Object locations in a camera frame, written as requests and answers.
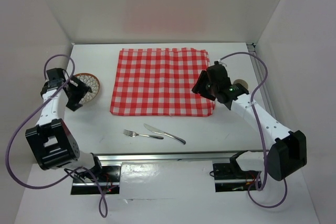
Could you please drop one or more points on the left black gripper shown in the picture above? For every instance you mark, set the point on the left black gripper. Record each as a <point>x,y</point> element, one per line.
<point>81,88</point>

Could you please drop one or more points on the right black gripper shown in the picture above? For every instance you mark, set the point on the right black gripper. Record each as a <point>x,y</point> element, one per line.
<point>203,78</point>

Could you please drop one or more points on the patterned plate brown rim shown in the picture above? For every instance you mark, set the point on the patterned plate brown rim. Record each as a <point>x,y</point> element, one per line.
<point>93,82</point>

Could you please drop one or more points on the brown paper cup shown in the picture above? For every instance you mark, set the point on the brown paper cup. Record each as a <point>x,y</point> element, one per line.
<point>242,82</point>

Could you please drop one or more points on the red white checkered cloth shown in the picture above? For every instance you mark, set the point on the red white checkered cloth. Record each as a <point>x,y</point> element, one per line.
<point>159,82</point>

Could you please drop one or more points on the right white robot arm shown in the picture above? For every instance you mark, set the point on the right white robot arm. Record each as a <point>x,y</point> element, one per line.
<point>284,151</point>

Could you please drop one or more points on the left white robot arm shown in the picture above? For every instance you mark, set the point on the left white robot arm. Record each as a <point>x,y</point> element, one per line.
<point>50,140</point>

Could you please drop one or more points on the silver fork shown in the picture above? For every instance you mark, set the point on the silver fork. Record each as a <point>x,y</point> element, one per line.
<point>134,134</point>

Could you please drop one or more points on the silver table knife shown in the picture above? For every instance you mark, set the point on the silver table knife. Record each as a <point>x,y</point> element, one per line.
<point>156,130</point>

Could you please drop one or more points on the aluminium right side rail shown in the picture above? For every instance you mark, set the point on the aluminium right side rail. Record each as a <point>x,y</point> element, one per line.
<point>262,95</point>

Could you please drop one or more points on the aluminium rail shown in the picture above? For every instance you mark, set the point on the aluminium rail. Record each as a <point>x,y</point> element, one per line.
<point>175,156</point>
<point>262,95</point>

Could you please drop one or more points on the aluminium front rail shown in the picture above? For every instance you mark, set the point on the aluminium front rail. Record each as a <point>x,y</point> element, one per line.
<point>175,156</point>

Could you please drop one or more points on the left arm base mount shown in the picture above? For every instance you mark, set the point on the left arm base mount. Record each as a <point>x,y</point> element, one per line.
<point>109,182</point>

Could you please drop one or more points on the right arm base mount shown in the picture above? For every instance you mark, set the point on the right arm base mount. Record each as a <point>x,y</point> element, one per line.
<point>228,179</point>

